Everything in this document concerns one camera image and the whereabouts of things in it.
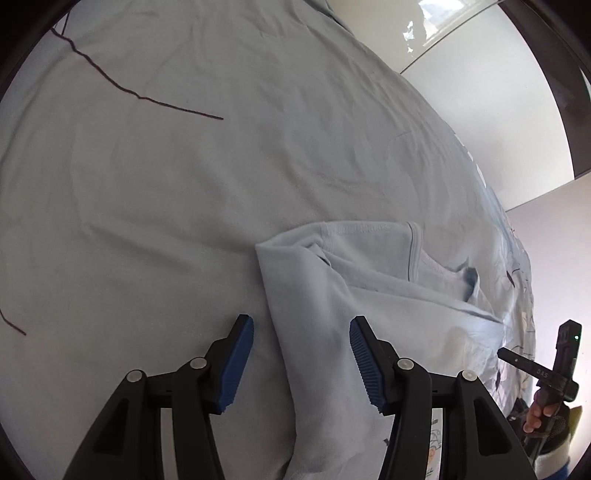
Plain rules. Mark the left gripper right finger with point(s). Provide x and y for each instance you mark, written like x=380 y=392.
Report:
x=477 y=440

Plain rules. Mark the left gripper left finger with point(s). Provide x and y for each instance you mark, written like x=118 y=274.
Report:
x=124 y=441

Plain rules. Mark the light blue t-shirt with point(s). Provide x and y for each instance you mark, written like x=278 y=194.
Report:
x=437 y=304

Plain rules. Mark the person's right hand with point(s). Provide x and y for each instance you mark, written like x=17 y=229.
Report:
x=538 y=412

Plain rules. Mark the blue floral bed sheet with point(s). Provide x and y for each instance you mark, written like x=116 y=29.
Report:
x=147 y=151

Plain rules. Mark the white black sliding wardrobe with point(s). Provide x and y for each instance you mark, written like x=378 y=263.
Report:
x=508 y=76

